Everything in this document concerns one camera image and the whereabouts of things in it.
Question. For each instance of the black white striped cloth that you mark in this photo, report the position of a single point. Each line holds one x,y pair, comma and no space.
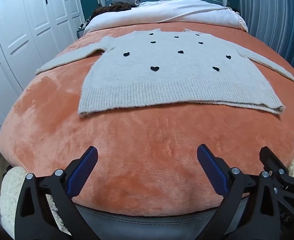
83,25

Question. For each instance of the grey sweater with black hearts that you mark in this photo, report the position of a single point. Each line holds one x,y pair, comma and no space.
162,85

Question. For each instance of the white fluffy blanket lining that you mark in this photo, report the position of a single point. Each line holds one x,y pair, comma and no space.
9,195

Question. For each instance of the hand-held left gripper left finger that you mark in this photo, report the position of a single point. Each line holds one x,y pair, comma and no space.
83,170

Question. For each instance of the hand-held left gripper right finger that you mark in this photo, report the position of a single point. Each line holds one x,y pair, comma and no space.
211,170

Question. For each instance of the grey leather bed frame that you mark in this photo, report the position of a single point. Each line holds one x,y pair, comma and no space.
142,227

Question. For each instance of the dark brown garment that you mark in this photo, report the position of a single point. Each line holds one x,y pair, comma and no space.
112,8

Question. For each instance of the white duvet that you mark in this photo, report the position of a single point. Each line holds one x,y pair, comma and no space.
174,12

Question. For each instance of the white wardrobe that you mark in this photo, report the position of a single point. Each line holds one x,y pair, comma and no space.
19,30

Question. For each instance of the blue-grey curtain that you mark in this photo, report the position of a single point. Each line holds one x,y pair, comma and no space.
269,12

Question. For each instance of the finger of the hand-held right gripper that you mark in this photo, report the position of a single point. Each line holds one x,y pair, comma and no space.
271,160

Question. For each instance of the dark patterned cloth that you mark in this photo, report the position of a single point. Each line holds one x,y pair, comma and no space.
236,11

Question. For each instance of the orange plush blanket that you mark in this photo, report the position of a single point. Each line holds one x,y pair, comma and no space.
142,155

